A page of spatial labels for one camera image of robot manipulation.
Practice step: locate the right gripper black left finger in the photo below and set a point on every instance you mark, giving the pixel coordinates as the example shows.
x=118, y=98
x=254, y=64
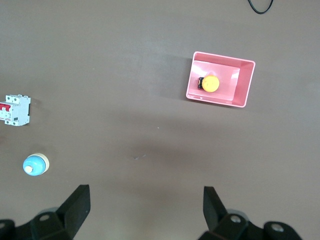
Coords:
x=72, y=207

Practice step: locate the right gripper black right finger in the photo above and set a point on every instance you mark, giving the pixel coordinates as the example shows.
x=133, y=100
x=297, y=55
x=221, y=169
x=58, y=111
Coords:
x=212, y=210

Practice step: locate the yellow push button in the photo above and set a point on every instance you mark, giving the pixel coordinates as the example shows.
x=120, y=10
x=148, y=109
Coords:
x=210, y=83

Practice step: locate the blue call bell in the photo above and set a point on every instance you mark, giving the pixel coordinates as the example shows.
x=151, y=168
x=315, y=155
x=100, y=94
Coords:
x=35, y=165

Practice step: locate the pink plastic box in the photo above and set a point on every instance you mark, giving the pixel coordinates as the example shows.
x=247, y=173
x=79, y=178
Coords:
x=230, y=75

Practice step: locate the white circuit breaker red switch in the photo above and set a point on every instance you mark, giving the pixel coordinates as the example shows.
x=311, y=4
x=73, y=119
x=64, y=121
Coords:
x=17, y=110

